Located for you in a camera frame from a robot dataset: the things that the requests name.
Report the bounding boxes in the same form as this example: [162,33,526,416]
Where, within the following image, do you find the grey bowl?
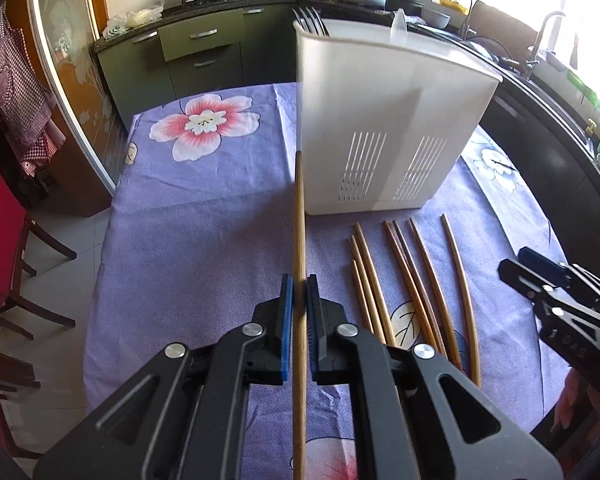
[420,7,453,30]

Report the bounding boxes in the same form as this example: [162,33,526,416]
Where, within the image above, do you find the light bamboo chopstick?
[291,151,309,480]

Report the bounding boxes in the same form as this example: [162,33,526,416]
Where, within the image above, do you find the red cushioned wooden chair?
[0,132,78,341]

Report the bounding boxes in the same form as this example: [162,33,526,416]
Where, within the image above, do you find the dark wooden chair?
[0,340,42,461]

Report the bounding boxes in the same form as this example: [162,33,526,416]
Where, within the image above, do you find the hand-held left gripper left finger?
[32,274,295,480]

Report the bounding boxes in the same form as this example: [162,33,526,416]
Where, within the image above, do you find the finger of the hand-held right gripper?
[519,247,600,307]
[498,259,600,332]

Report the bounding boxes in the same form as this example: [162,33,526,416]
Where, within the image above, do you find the green kitchen cabinets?
[95,2,301,131]

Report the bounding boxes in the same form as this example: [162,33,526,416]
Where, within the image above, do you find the white plastic spoon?
[389,9,410,47]

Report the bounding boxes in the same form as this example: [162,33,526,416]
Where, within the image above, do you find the white plastic utensil holder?
[292,19,503,217]

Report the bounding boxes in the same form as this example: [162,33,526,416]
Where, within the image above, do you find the person's right hand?
[554,367,597,430]

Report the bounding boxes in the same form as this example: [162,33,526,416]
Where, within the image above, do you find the checkered apron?
[0,2,67,179]

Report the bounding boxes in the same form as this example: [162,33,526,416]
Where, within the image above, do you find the row of wooden chopsticks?
[349,213,482,388]

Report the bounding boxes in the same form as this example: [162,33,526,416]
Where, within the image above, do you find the white plastic bag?
[124,4,166,29]

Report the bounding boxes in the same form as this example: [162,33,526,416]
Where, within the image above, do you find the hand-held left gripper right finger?
[305,274,566,480]

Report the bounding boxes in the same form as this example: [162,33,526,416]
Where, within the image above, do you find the floral glass sliding door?
[27,0,127,196]

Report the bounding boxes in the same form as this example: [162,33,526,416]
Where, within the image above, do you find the black kitchen counter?
[475,30,600,271]

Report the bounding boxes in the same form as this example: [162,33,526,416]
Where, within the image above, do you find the purple floral tablecloth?
[82,81,573,480]

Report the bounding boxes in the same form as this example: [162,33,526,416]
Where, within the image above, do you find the metal faucet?
[524,10,567,80]

